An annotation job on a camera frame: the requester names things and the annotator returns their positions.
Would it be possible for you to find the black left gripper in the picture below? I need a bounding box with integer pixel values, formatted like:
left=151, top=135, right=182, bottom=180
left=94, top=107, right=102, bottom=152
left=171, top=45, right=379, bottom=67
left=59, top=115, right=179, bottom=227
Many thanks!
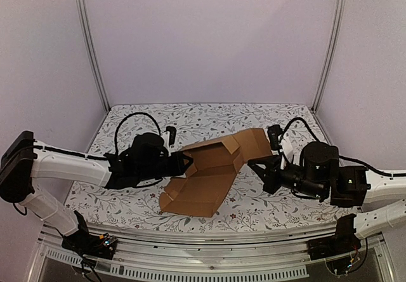
left=136, top=151, right=192, bottom=183

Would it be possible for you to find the aluminium frame post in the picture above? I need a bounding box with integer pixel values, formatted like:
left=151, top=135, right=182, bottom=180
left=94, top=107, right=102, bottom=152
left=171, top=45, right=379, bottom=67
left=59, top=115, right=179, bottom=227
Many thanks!
left=75, top=0, right=111, bottom=112
left=311, top=0, right=346, bottom=114

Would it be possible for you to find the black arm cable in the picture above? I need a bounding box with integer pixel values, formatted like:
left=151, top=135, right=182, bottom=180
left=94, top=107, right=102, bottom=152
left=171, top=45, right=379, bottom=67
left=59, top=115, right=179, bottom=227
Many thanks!
left=278, top=117, right=406, bottom=178
left=34, top=112, right=161, bottom=162

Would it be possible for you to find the brown cardboard box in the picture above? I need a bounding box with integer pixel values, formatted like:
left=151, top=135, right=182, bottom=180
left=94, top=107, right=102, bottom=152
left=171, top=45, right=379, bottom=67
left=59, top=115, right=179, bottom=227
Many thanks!
left=159, top=128, right=271, bottom=218

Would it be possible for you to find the floral patterned table mat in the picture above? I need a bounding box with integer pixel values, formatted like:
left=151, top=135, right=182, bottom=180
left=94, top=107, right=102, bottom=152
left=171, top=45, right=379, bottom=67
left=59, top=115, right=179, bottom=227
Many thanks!
left=65, top=104, right=352, bottom=233

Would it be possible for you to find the small green circuit board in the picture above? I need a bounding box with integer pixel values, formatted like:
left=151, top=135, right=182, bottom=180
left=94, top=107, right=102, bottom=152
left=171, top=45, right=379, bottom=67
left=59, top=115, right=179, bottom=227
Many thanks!
left=99, top=233, right=117, bottom=247

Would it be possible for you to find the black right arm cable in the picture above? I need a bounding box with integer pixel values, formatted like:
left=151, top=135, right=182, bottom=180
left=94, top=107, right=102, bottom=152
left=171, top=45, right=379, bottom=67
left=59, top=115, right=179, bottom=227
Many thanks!
left=278, top=117, right=406, bottom=178

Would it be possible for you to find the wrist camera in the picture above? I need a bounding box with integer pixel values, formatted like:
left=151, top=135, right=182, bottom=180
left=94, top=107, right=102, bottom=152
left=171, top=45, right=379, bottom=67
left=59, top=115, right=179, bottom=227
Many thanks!
left=266, top=124, right=293, bottom=157
left=162, top=126, right=177, bottom=147

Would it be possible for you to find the aluminium front rail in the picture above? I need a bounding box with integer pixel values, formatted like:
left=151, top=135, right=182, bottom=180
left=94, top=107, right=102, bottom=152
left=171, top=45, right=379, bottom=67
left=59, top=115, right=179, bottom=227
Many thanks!
left=25, top=223, right=399, bottom=281

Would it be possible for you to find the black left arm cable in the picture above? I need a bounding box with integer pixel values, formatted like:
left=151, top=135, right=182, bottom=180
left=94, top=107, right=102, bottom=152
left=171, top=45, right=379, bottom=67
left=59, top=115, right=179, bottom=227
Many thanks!
left=34, top=112, right=161, bottom=162

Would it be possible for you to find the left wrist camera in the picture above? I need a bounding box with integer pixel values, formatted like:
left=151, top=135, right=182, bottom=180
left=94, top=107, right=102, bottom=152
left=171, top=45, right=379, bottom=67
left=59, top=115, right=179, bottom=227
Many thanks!
left=162, top=126, right=177, bottom=147

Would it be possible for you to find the left aluminium frame post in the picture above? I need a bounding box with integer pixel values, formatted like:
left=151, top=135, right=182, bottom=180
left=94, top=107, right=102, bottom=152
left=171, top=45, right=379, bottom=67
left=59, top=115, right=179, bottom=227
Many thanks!
left=75, top=0, right=111, bottom=112

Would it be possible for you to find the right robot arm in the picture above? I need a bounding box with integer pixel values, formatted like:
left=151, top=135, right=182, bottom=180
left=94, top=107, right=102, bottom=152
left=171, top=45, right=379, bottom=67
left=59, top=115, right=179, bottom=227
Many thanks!
left=248, top=141, right=405, bottom=254

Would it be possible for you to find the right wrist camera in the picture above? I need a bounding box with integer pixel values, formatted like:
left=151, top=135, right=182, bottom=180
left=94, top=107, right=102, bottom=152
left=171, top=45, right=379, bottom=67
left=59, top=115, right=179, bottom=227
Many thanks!
left=266, top=124, right=293, bottom=157

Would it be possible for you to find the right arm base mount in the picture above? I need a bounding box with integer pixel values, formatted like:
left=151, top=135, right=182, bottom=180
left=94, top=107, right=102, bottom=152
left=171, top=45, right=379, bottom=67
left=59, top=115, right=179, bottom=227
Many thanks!
left=306, top=234, right=361, bottom=260

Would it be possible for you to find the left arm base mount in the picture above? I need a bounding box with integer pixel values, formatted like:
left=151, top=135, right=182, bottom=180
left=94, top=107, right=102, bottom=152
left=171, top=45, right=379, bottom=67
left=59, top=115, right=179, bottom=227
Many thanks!
left=62, top=231, right=118, bottom=260

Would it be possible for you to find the right aluminium frame post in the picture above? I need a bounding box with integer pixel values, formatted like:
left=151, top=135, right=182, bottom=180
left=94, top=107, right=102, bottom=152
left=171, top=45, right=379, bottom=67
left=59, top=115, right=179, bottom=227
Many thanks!
left=311, top=0, right=346, bottom=114

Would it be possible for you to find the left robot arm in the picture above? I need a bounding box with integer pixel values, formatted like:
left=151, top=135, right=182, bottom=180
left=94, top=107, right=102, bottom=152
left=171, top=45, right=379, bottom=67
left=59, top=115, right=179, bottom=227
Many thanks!
left=1, top=131, right=193, bottom=253

